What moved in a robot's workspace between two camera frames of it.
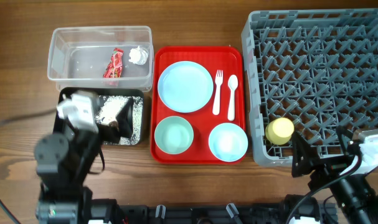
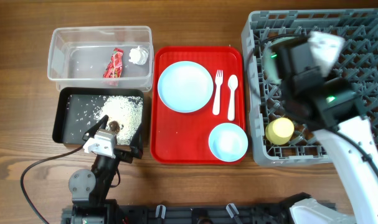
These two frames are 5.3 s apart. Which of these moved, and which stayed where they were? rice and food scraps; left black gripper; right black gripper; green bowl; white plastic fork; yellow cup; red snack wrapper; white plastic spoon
Moved: left black gripper; right black gripper; green bowl
Stayed: white plastic spoon; yellow cup; rice and food scraps; white plastic fork; red snack wrapper
